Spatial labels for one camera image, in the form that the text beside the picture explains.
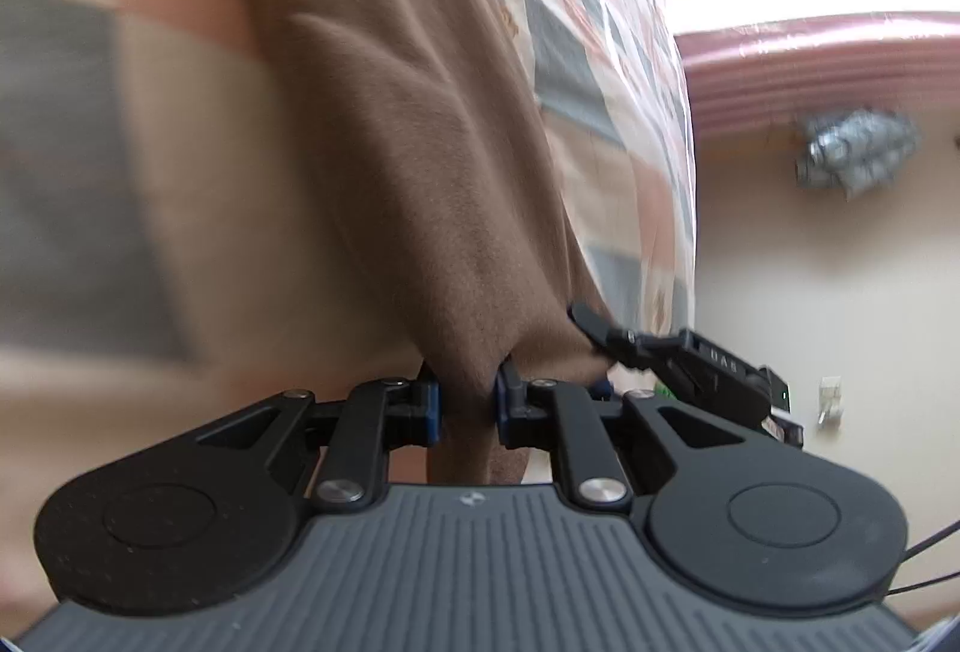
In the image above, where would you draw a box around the checkered pink grey quilt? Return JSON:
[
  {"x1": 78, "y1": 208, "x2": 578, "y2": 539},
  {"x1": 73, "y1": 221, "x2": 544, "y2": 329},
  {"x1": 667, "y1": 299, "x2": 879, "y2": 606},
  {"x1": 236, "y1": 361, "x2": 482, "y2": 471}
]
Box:
[{"x1": 2, "y1": 0, "x2": 695, "y2": 632}]

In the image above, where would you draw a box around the pink curtain right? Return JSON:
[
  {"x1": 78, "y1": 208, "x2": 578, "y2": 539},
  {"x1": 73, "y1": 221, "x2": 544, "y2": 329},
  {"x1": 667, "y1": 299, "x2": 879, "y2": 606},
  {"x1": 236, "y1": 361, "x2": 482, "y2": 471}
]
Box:
[{"x1": 677, "y1": 11, "x2": 958, "y2": 138}]

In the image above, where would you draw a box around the hanging grey patterned cloth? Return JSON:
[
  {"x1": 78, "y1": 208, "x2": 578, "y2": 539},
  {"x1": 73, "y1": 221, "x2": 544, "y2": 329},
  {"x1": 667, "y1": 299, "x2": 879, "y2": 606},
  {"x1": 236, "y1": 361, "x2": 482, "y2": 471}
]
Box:
[{"x1": 796, "y1": 107, "x2": 921, "y2": 200}]

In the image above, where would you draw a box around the white wall outlet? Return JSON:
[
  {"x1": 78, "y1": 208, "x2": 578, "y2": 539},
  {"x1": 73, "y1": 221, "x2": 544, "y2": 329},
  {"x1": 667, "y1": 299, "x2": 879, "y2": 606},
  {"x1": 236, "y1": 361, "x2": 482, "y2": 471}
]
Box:
[{"x1": 817, "y1": 376, "x2": 843, "y2": 429}]

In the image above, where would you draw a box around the brown garment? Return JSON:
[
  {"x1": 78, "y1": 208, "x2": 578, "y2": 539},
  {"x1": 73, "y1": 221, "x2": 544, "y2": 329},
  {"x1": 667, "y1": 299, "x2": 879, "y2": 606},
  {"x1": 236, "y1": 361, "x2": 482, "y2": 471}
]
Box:
[{"x1": 249, "y1": 0, "x2": 607, "y2": 484}]

